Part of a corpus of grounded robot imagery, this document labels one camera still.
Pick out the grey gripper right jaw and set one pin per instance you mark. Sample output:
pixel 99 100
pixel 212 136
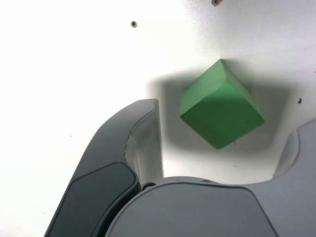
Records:
pixel 197 212

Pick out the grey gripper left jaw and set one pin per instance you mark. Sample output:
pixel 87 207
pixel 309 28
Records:
pixel 98 172

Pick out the green cube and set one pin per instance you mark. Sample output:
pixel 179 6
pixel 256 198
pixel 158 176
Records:
pixel 222 111

